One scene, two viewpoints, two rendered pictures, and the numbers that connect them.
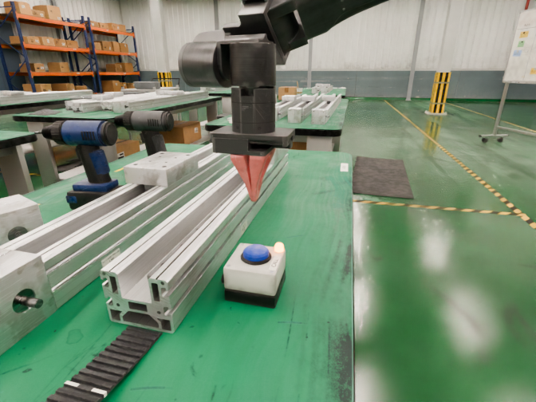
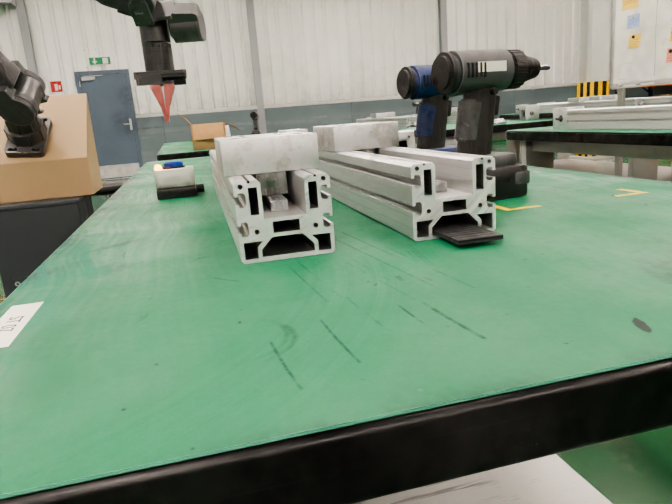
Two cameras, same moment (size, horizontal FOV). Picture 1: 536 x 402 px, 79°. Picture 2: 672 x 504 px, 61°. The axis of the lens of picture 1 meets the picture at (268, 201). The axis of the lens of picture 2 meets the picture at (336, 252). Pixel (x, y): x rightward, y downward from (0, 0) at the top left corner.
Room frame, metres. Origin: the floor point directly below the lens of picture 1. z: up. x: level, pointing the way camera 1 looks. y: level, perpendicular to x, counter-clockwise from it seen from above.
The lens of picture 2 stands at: (1.67, -0.24, 0.92)
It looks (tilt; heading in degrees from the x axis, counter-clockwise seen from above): 14 degrees down; 153
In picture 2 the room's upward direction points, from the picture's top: 4 degrees counter-clockwise
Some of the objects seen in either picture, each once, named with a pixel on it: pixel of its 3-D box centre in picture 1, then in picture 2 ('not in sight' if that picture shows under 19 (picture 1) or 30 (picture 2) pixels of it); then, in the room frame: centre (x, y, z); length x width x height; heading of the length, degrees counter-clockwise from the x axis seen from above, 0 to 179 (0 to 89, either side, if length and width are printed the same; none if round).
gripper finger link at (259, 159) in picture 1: (246, 167); (170, 98); (0.44, 0.03, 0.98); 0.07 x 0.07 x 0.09; 76
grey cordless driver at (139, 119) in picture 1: (143, 147); (497, 124); (1.00, 0.39, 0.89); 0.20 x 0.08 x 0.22; 85
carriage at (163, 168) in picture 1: (164, 172); (353, 143); (0.79, 0.26, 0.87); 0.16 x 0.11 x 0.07; 166
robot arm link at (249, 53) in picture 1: (249, 65); (157, 30); (0.44, 0.02, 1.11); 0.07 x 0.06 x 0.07; 61
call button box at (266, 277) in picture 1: (250, 271); (179, 180); (0.44, 0.03, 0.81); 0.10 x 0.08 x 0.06; 76
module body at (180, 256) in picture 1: (236, 197); (248, 182); (0.74, 0.08, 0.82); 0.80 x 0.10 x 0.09; 166
